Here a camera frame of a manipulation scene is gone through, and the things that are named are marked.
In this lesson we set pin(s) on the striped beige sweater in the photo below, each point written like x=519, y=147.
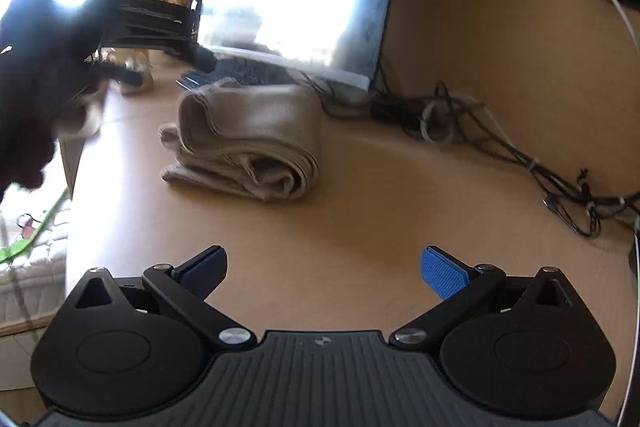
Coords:
x=258, y=142

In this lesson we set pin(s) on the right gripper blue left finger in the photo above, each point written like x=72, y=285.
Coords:
x=182, y=292

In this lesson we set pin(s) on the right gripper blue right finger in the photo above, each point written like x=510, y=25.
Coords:
x=462, y=290

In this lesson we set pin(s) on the black mechanical keyboard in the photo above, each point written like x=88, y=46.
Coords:
x=245, y=72

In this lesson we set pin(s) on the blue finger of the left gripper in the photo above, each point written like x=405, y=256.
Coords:
x=197, y=57
x=118, y=73

